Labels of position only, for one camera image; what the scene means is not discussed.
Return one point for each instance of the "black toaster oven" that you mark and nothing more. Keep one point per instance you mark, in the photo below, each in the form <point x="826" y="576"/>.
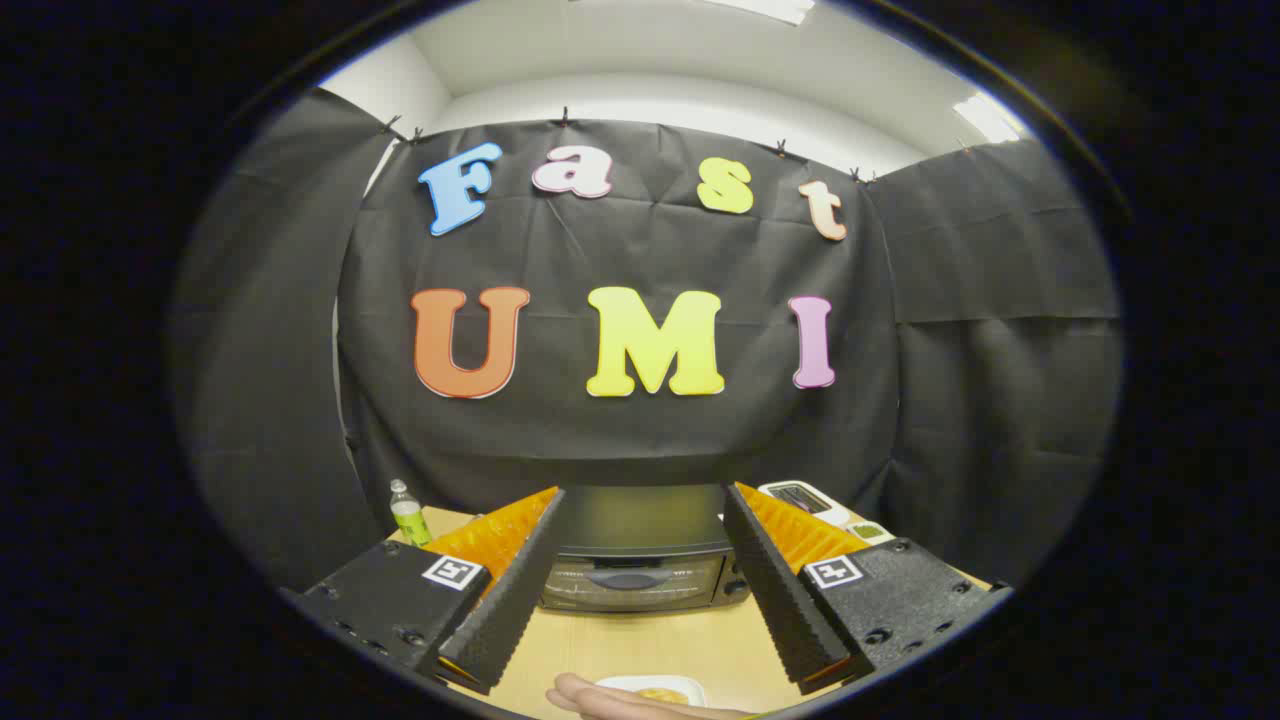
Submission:
<point x="640" y="540"/>

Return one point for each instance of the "green label plastic bottle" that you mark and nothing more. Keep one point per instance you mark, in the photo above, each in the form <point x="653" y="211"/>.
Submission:
<point x="410" y="520"/>

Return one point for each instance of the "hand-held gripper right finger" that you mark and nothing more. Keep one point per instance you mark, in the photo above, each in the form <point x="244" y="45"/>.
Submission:
<point x="790" y="610"/>

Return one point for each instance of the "golden bread bun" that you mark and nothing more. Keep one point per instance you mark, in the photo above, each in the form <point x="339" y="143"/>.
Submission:
<point x="662" y="694"/>

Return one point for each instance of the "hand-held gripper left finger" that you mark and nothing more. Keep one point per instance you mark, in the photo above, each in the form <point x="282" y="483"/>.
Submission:
<point x="510" y="600"/>

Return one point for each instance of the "small white condiment dish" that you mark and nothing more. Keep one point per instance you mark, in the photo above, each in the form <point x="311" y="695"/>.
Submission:
<point x="870" y="531"/>

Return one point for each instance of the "white pop-up toaster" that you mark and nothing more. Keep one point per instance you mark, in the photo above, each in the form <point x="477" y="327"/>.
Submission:
<point x="805" y="500"/>

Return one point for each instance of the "white plate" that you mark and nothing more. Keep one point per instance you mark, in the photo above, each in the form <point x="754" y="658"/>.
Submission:
<point x="618" y="685"/>

